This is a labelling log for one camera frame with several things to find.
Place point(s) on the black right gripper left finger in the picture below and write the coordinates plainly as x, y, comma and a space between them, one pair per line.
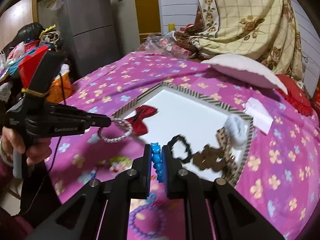
141, 182

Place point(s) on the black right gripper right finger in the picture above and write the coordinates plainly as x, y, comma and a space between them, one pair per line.
173, 182

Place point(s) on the black scrunchie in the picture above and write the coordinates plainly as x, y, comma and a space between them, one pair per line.
180, 149

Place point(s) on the red satin bow clip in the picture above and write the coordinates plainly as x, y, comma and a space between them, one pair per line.
136, 121

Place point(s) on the leopard print bow scrunchie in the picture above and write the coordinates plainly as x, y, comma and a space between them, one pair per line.
217, 159

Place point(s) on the silver braided bangle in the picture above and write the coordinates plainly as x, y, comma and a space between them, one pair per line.
120, 129

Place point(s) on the white fluffy scrunchie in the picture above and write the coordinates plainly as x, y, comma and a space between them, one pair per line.
236, 131

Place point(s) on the person's left hand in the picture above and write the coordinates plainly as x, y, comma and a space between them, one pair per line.
11, 141

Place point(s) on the orange plastic basket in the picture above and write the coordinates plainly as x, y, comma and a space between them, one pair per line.
60, 89

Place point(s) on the striped white tray box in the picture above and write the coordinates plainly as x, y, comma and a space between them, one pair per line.
193, 115

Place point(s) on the red gift bag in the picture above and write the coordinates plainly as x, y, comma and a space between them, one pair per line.
28, 65

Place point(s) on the white folded paper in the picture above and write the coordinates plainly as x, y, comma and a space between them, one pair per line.
261, 118

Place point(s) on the pink floral bedspread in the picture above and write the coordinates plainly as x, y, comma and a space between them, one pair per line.
281, 174

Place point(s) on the grey refrigerator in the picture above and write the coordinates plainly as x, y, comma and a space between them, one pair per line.
88, 34

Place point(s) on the white pillow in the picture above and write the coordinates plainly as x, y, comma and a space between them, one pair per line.
246, 70

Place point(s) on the clear plastic bag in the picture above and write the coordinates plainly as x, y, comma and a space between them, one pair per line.
165, 45

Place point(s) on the red fringed cushion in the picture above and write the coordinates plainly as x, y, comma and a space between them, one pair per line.
295, 96

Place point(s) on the red shopping bag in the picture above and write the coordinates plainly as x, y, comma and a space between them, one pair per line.
316, 101

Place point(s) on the cream floral quilt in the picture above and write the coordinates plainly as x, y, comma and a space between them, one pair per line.
264, 30

